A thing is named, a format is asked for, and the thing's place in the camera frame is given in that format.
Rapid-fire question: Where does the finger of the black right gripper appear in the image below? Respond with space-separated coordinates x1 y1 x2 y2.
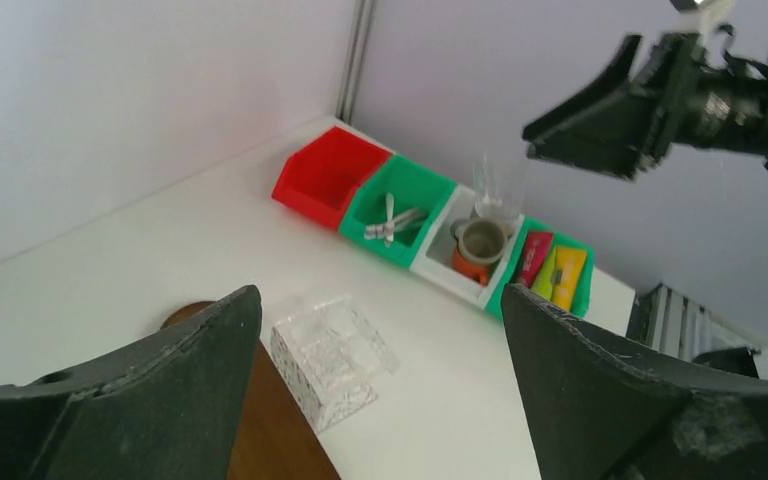
526 139 663 181
522 34 656 143

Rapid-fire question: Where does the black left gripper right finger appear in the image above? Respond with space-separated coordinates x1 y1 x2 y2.
501 284 768 479

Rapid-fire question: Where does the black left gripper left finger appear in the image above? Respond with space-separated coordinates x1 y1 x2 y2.
0 286 262 479

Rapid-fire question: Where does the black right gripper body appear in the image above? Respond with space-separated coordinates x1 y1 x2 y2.
633 22 768 172

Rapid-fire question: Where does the clear textured acrylic holder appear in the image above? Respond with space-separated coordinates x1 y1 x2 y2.
268 295 401 434

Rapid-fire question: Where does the brown oval wooden tray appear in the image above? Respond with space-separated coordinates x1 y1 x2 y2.
158 301 342 480

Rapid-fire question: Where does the yellow toothpaste tube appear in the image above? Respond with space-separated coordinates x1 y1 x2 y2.
550 246 588 310

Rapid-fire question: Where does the red toothpaste tube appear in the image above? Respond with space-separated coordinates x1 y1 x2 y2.
515 230 554 287

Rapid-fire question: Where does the green bin with toothpaste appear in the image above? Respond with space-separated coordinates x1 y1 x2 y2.
484 217 595 318

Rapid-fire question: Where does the green toothpaste tube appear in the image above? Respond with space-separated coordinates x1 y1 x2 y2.
531 247 557 300

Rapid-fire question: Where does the clear glass tumbler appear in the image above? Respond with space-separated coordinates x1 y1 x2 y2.
472 154 527 235

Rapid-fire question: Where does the grey ceramic cup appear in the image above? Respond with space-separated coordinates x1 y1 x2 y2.
454 217 509 265

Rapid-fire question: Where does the orange ceramic cup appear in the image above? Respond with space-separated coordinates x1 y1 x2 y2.
451 247 491 287

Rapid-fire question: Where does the green bin with toothbrushes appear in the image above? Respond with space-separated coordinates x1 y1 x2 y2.
338 154 458 270

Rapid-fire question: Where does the white storage bin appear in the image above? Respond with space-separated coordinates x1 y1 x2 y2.
410 185 527 317

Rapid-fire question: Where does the red storage bin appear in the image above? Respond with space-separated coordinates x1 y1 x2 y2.
271 126 392 231

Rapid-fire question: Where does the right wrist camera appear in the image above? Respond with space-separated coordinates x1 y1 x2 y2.
669 0 737 35

